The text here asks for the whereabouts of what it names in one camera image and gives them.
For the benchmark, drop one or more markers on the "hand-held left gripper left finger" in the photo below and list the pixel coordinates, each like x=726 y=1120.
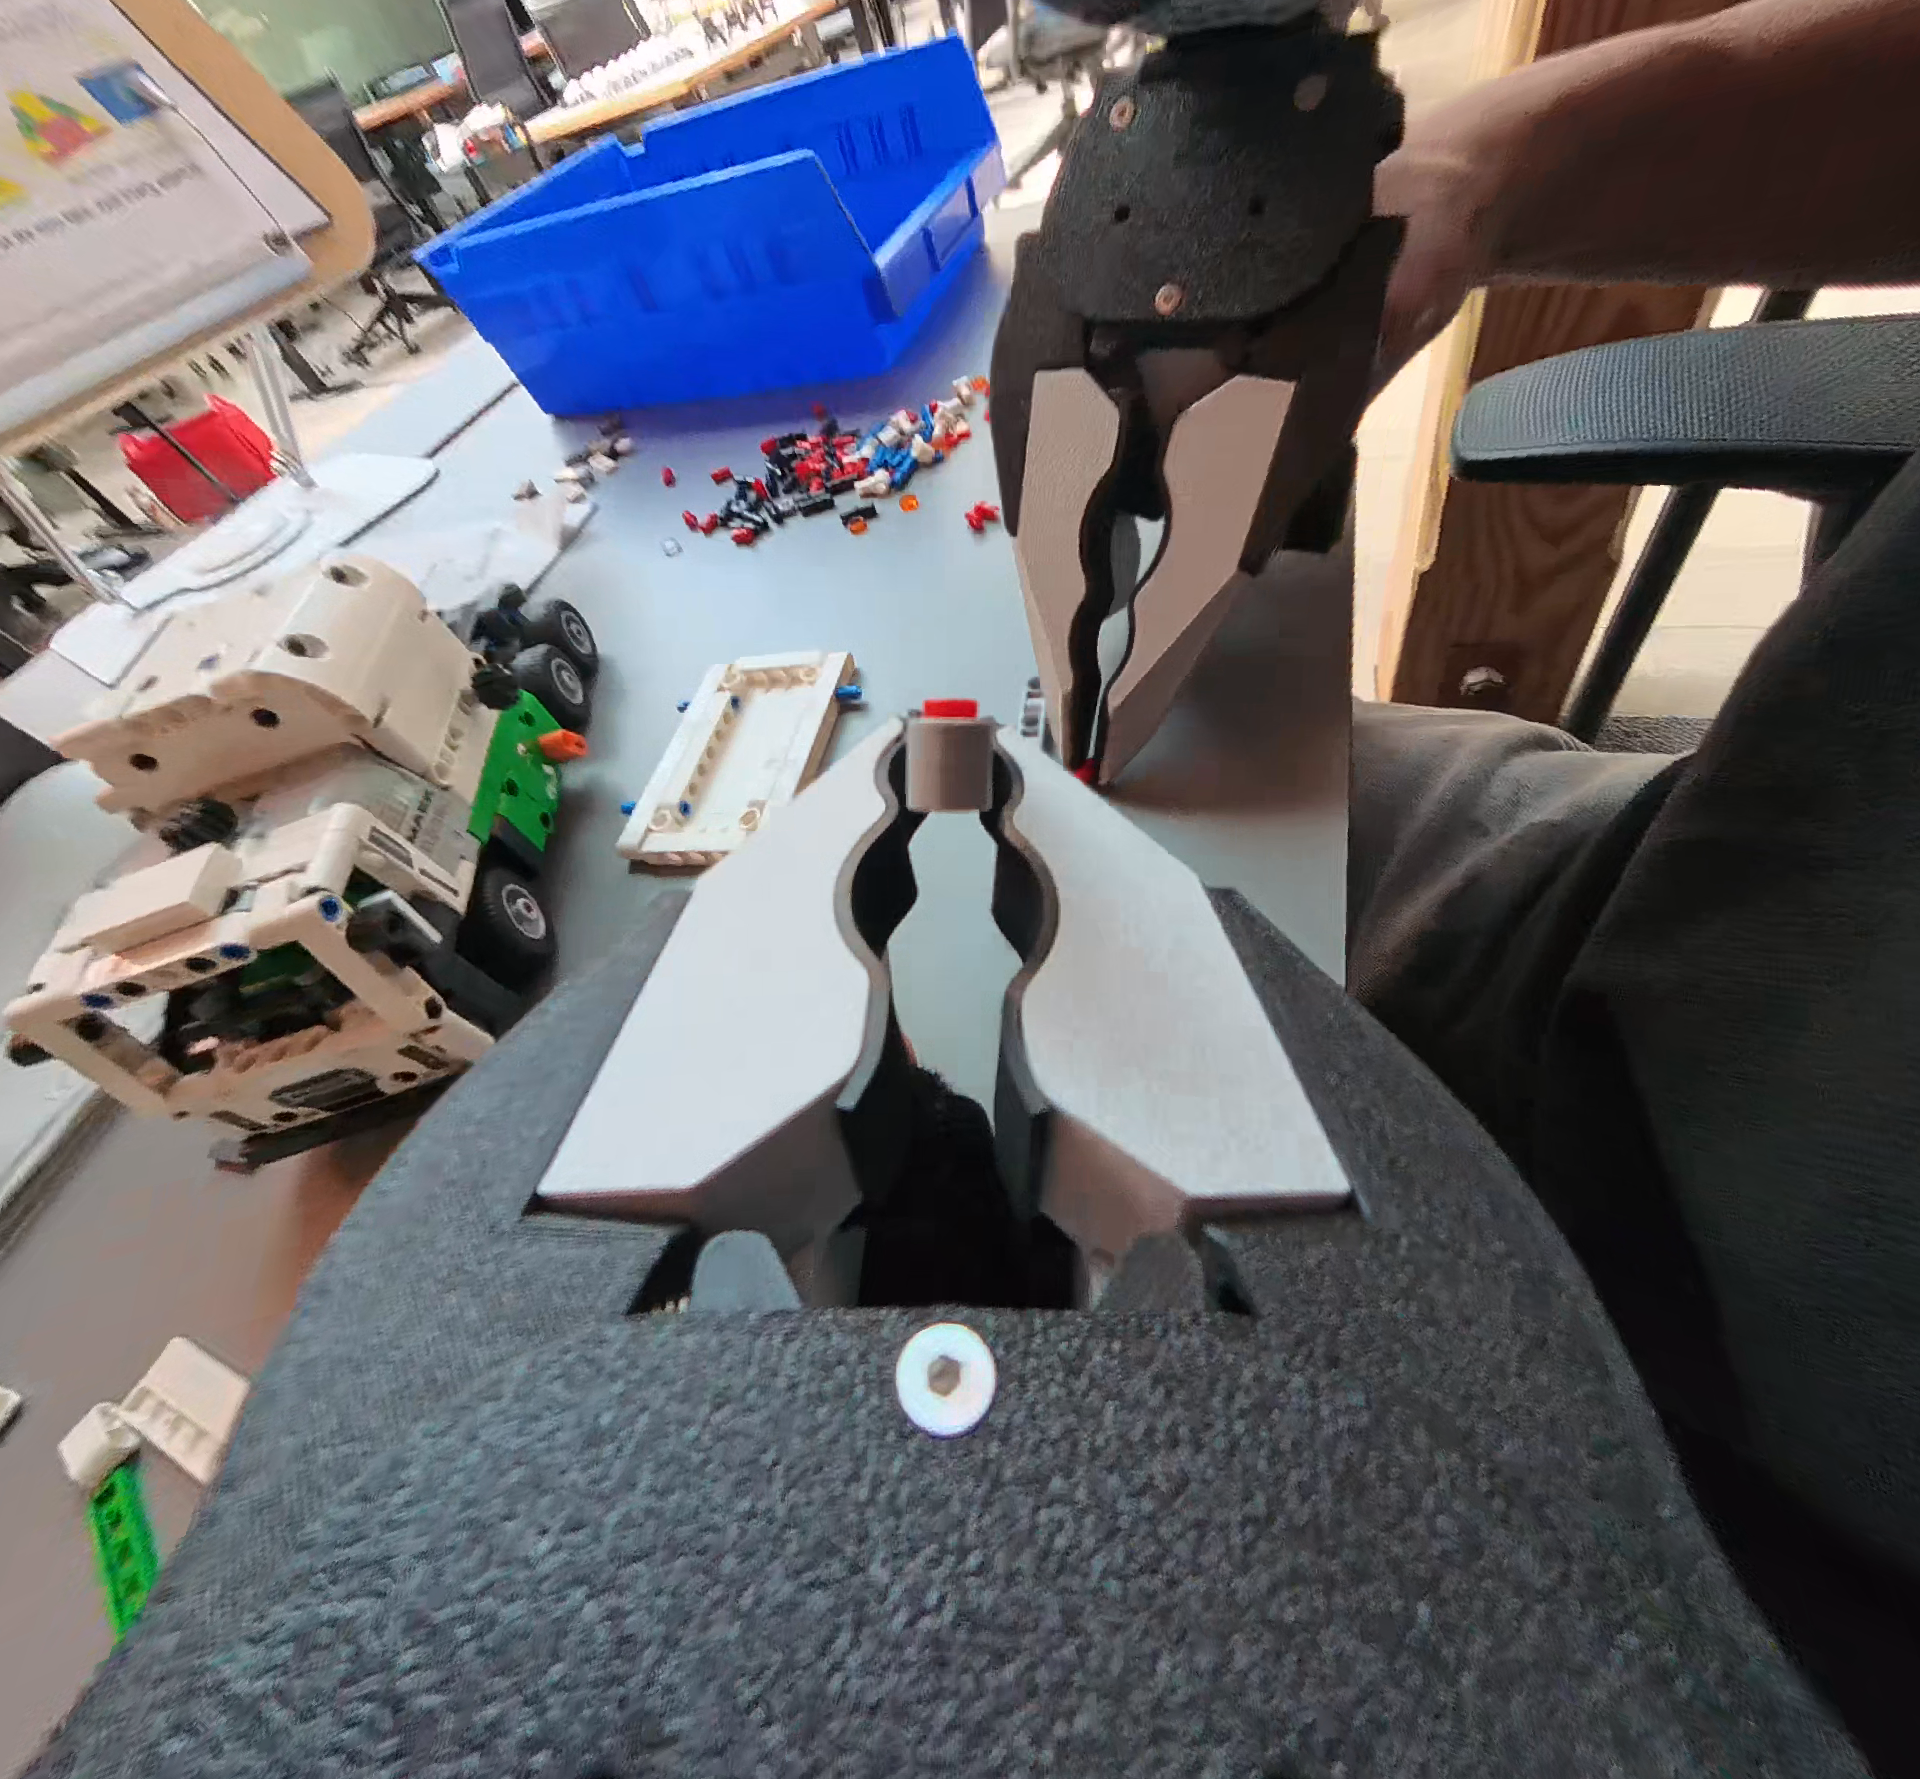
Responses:
x=720 y=1029

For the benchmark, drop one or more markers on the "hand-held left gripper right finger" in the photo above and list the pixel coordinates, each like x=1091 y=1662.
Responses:
x=1171 y=1029

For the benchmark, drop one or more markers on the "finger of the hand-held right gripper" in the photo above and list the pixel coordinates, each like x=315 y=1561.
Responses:
x=1215 y=504
x=1063 y=533

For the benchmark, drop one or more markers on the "grey lego beam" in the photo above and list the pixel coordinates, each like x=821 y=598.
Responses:
x=947 y=766
x=1032 y=708

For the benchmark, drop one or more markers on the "person's right forearm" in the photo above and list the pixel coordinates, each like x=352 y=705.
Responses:
x=1680 y=143

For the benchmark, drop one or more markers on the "pile of small lego pieces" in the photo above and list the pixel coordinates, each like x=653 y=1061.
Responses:
x=841 y=460

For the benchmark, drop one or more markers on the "green white lego truck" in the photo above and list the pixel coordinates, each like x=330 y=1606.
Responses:
x=300 y=700

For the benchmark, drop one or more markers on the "white lego panel piece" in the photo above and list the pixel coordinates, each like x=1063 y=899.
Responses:
x=180 y=1405

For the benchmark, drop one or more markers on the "small white lego connector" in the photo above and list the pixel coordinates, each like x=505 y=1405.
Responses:
x=97 y=1442

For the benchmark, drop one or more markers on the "green lego beam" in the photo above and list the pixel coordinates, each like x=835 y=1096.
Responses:
x=119 y=1554

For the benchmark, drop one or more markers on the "person's right hand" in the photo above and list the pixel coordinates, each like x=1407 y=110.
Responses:
x=1442 y=235

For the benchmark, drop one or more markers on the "blue plastic bin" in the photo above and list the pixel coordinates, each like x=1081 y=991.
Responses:
x=720 y=280

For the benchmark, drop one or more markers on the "office chair armrest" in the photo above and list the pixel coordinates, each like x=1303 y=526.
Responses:
x=1650 y=400

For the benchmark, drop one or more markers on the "instruction booklet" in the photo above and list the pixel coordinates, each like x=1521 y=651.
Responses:
x=494 y=555

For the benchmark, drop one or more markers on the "long wooden desk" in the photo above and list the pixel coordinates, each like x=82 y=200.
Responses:
x=675 y=85

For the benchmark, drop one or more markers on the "person's grey trousers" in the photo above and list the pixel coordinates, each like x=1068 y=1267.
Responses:
x=1727 y=1133

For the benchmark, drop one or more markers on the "black office chair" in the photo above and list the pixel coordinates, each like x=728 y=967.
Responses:
x=579 y=8
x=488 y=48

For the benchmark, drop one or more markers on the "white stand base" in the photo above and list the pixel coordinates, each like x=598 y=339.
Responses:
x=330 y=488

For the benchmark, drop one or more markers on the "red plastic bin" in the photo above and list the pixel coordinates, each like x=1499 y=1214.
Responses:
x=195 y=460

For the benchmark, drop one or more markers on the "wooden document board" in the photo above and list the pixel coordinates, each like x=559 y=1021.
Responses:
x=322 y=180

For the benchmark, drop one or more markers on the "printed instruction sheet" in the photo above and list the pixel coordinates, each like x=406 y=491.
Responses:
x=119 y=158

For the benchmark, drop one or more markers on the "white lego frame panel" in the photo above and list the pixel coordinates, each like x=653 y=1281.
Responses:
x=737 y=758

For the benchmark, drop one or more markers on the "wooden post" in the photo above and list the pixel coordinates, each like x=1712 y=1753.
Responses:
x=1501 y=533

